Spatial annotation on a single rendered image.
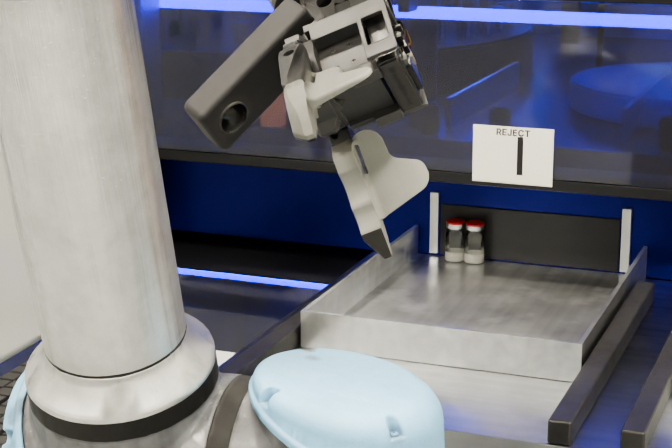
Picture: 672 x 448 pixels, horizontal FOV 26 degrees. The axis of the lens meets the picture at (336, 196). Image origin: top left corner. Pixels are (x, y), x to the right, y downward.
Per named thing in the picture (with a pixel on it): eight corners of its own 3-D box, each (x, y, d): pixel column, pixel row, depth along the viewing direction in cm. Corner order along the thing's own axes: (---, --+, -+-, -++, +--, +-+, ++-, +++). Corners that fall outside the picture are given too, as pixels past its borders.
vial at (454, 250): (448, 256, 163) (448, 217, 162) (466, 258, 162) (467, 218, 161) (442, 261, 161) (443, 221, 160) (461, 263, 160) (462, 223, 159)
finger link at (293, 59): (294, 58, 95) (304, 31, 103) (272, 66, 95) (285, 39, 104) (322, 122, 96) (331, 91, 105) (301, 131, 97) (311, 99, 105)
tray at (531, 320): (414, 254, 165) (415, 224, 164) (645, 277, 156) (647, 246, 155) (300, 347, 134) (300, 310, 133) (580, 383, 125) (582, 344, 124)
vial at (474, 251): (467, 258, 162) (468, 218, 161) (486, 260, 162) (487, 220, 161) (461, 263, 160) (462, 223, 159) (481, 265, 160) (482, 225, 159)
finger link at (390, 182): (449, 234, 102) (402, 112, 103) (371, 264, 103) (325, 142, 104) (453, 232, 105) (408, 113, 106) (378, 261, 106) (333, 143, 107)
